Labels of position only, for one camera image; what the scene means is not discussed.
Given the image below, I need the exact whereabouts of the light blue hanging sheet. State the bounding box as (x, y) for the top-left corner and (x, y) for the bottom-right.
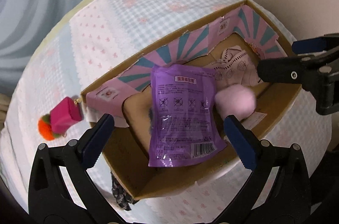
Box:
(0, 0), (96, 97)

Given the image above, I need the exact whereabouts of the grey sock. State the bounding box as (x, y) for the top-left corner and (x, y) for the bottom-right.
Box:
(145, 108), (153, 135)

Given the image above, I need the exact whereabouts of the purple plastic packet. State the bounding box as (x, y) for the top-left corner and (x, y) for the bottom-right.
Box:
(148, 65), (227, 167)

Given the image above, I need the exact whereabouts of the black patterned scrunchie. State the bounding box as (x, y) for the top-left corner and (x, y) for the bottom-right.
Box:
(110, 172), (137, 211)

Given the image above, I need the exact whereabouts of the orange pompom toy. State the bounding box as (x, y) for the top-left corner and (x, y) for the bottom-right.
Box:
(37, 114), (63, 141)

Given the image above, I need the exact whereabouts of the pink patterned cloth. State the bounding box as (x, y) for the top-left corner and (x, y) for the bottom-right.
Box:
(205, 46), (263, 91)

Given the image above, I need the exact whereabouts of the light pink soft block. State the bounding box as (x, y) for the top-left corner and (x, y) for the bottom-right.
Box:
(214, 84), (257, 121)

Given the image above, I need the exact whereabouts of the magenta pouch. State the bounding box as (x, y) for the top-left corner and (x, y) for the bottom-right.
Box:
(50, 97), (82, 134)

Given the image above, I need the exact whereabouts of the cardboard box pink lining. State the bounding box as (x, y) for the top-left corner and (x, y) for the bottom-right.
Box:
(81, 0), (292, 200)

